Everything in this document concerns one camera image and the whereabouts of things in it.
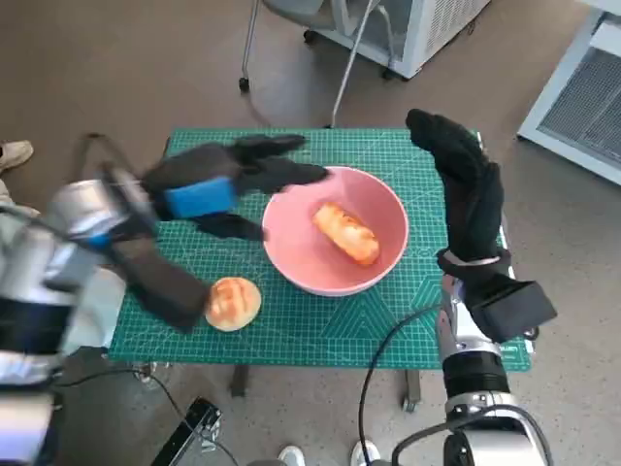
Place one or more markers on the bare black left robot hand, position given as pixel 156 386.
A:
pixel 204 175

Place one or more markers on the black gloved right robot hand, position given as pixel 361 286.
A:
pixel 473 204

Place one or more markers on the pink bowl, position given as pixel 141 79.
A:
pixel 301 252

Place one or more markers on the long toy bread roll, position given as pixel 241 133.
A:
pixel 347 233

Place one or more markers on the round toy bread bun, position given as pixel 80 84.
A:
pixel 234 303

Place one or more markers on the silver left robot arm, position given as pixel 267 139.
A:
pixel 48 272

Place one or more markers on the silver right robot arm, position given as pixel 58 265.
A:
pixel 473 374

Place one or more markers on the white unit with grey grille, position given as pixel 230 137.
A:
pixel 577 107

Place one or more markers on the white cabinet with vent grille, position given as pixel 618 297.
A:
pixel 429 29

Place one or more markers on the green cutting mat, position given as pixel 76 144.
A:
pixel 310 335

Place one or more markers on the black table leg with caster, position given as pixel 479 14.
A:
pixel 412 388

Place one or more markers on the grey chair with metal legs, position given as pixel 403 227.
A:
pixel 310 9

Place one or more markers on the black metal clamp stand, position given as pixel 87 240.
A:
pixel 194 427

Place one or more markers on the white shoe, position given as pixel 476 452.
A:
pixel 365 454
pixel 292 457

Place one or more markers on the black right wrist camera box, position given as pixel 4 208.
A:
pixel 514 306

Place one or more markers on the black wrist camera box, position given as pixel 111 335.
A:
pixel 514 306
pixel 165 286

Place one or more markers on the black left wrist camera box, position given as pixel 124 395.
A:
pixel 165 286

